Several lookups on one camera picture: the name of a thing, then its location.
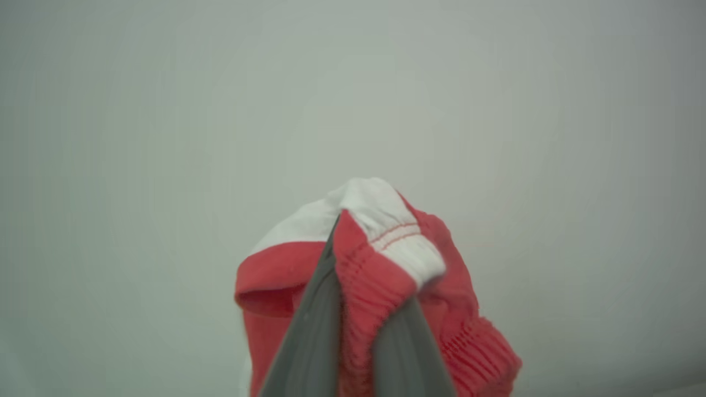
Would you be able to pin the red shorts white side stripes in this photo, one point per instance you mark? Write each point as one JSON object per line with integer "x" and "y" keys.
{"x": 276, "y": 275}

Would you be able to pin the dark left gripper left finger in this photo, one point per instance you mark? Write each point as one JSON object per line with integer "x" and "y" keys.
{"x": 314, "y": 342}

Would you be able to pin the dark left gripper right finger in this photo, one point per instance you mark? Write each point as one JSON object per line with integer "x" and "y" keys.
{"x": 411, "y": 364}

